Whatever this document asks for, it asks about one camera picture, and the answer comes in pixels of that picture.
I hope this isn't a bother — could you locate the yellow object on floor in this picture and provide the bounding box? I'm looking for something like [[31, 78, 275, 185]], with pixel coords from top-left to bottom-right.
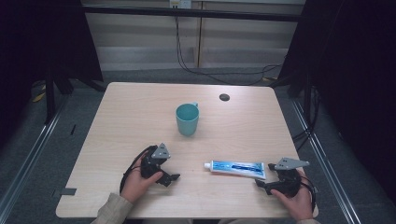
[[32, 84, 48, 104]]

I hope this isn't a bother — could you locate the teal plastic cup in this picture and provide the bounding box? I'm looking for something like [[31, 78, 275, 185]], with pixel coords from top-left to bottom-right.
[[175, 101, 200, 137]]

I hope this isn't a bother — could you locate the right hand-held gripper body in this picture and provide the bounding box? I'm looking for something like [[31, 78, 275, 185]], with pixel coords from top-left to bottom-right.
[[264, 157, 311, 199]]

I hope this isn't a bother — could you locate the person's right hand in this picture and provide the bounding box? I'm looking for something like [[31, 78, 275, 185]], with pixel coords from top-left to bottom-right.
[[270, 169, 314, 222]]

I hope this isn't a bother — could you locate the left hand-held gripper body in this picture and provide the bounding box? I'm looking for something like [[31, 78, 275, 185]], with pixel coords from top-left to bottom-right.
[[140, 143, 172, 179]]

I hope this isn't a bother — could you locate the right hand-held gripper black cable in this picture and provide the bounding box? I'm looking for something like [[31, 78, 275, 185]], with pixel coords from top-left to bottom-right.
[[298, 175, 318, 213]]

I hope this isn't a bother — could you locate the person's left hand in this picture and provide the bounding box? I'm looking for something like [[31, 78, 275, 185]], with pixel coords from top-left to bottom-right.
[[120, 157, 163, 204]]

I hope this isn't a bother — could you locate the hand-held gripper black cable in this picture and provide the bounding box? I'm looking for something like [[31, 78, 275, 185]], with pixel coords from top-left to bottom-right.
[[119, 145, 158, 194], [298, 175, 318, 213]]

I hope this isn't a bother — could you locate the metal floor rail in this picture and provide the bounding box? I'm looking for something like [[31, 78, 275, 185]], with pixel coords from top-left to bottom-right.
[[0, 94, 69, 217], [290, 98, 362, 224]]

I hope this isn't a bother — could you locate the black horizontal bar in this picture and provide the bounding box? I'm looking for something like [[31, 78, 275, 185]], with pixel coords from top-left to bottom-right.
[[82, 6, 303, 22]]

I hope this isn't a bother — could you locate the white wall socket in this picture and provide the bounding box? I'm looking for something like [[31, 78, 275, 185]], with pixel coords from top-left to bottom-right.
[[168, 0, 192, 9]]

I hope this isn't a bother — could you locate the left hand-held gripper black cable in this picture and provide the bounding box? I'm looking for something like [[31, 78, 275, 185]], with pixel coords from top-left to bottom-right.
[[119, 145, 158, 194]]

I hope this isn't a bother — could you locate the white and blue toothpaste tube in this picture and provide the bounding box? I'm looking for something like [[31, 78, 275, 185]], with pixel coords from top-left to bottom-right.
[[204, 160, 268, 181]]

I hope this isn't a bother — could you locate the black curtain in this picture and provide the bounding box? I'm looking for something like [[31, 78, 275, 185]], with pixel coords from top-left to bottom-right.
[[277, 0, 396, 203], [0, 0, 105, 147]]

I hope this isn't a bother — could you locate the black cable on floor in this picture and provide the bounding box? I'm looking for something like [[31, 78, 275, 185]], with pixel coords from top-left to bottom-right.
[[174, 15, 284, 87]]

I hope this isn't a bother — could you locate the bundle of black cables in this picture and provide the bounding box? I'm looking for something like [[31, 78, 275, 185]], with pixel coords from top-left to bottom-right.
[[291, 87, 322, 152]]

